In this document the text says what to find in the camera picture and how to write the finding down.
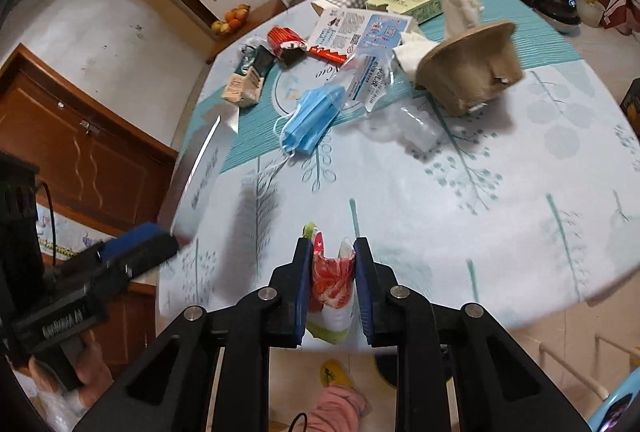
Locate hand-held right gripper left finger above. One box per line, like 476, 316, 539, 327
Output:
72, 236, 316, 432

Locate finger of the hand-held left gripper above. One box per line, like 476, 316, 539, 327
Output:
106, 233, 181, 287
97, 222, 173, 264

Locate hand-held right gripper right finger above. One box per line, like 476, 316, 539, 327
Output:
354, 237, 594, 432

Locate red white snack packet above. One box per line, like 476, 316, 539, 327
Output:
302, 222, 359, 344

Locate clear plastic bag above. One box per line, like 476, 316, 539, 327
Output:
35, 389, 96, 432

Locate person's left hand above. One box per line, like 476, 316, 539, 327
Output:
27, 333, 114, 409

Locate yellow slipper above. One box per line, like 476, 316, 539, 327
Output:
320, 358, 359, 393

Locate long silver foil packet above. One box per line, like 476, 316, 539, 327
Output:
170, 112, 242, 246

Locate white leaf print tablecloth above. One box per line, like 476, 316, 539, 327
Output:
157, 0, 640, 329

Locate person's pink pants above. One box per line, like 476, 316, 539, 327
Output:
304, 387, 372, 432

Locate brown wooden door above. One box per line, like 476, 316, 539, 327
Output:
0, 43, 179, 234

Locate blue face mask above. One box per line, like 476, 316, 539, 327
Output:
257, 85, 349, 200

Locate beige green drink carton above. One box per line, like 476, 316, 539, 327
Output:
221, 43, 276, 107

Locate clear plastic printed packet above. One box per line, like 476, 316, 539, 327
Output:
342, 52, 402, 114

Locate red white bar wrapper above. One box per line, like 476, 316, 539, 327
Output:
307, 45, 349, 64

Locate plate of oranges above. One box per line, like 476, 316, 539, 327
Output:
210, 4, 251, 36

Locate red foil wrapper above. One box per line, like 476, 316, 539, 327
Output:
267, 26, 307, 64

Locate white crumpled tissue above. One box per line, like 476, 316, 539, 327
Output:
392, 31, 439, 81

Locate white printed leaflet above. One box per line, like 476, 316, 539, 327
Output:
306, 6, 370, 54

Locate blue white printed packet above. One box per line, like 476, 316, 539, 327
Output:
346, 11, 418, 58

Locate light blue plastic chair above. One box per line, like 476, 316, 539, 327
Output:
587, 364, 640, 432

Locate red white cloth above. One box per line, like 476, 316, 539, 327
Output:
602, 0, 640, 36

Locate floral wall hanging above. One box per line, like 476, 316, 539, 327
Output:
35, 206, 107, 264

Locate white chair frame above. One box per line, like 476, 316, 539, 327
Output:
537, 331, 640, 406

